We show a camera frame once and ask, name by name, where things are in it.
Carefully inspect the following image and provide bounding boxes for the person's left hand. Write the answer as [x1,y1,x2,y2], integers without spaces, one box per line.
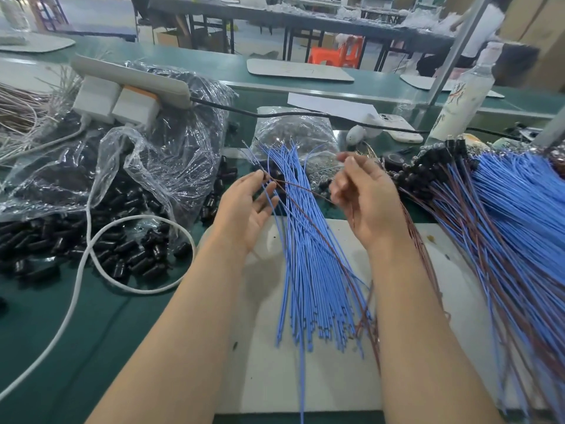
[214,169,282,253]

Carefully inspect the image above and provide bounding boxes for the short metal frame post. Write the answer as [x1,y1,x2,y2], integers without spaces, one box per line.
[532,105,565,151]

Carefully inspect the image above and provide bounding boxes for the bundle of blue wires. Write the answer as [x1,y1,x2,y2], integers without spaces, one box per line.
[250,144,376,420]

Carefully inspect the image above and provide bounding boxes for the white charging cable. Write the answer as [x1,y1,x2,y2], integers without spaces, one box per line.
[0,119,197,403]

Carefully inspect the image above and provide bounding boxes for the white power strip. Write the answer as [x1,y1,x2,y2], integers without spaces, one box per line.
[71,54,192,110]

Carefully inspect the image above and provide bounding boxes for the person's left forearm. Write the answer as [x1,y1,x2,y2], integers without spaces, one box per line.
[87,238,266,424]

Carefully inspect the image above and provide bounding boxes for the white orange charger adapter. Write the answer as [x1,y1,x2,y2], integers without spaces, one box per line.
[112,86,162,129]

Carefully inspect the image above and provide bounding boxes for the bundle of stripped brown wires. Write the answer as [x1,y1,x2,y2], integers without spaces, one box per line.
[0,70,85,164]

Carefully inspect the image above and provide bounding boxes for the pile of black plastic caps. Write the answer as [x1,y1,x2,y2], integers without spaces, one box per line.
[0,154,266,288]

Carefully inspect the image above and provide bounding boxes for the white flat tray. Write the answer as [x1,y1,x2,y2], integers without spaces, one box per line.
[246,57,356,83]
[0,32,77,55]
[400,73,506,100]

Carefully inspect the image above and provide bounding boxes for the white spray bottle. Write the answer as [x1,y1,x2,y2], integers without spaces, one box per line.
[428,41,504,142]

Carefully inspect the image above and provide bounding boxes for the white flat device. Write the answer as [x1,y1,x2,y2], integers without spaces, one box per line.
[375,112,425,145]

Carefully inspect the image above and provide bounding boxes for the white computer mouse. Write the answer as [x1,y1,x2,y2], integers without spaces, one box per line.
[346,124,368,147]

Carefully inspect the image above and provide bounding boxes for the orange plastic stool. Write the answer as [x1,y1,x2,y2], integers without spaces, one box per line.
[307,35,365,69]

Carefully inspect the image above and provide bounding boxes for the slanted metal frame post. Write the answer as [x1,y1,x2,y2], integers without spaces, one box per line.
[424,0,496,107]

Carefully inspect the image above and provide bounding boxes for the cardboard boxes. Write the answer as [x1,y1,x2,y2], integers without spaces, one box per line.
[498,0,565,94]

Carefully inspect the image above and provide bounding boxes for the white work board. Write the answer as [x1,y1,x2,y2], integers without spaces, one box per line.
[214,216,540,413]

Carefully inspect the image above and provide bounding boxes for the large clear plastic bag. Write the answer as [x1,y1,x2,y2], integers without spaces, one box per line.
[0,59,238,221]

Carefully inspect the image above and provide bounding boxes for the long black-frame table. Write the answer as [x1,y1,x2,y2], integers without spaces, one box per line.
[145,0,456,71]

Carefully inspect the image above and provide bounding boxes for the pile of assembled wire harnesses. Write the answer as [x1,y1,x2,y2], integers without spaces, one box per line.
[388,137,565,416]

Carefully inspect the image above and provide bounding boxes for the person's right forearm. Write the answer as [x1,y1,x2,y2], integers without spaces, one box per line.
[366,234,504,424]

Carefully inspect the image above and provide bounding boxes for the white paper sheet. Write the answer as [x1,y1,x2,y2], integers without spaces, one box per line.
[287,91,390,124]

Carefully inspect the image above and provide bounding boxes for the black power cord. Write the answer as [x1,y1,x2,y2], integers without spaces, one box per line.
[190,95,531,142]

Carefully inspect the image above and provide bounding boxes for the small clear plastic bag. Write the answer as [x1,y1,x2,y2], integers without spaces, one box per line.
[251,105,341,186]

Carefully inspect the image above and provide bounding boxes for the blue table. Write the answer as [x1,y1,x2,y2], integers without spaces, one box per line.
[35,0,138,41]

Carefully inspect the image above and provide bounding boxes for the person's right hand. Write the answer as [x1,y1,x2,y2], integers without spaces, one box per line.
[328,153,409,253]

